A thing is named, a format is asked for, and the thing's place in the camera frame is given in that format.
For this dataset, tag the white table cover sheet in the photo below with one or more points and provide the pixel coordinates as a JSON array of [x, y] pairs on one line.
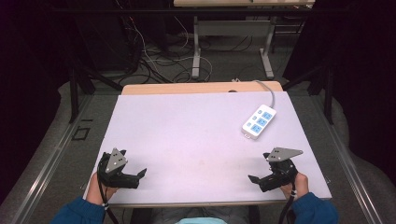
[[193, 140]]

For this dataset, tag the desk with white metal legs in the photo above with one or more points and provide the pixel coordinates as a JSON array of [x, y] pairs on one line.
[[233, 28]]

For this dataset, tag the light wooden table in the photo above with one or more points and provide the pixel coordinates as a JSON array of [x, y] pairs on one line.
[[186, 88]]

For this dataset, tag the metal floor rail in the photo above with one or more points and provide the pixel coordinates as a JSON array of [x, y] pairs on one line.
[[46, 168], [348, 168]]

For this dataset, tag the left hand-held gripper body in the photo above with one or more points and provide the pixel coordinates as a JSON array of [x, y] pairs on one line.
[[115, 178]]

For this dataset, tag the black metal stand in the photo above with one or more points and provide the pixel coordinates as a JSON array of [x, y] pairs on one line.
[[74, 90], [327, 93]]

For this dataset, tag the person's left hand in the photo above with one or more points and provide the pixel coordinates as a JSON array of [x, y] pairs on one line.
[[95, 193]]

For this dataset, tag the white power strip blue sockets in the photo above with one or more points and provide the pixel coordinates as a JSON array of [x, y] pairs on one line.
[[259, 122]]

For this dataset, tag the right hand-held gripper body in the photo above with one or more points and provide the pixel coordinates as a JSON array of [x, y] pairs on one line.
[[280, 174]]

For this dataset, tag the person's right hand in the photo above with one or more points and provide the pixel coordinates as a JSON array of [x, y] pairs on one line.
[[301, 185]]

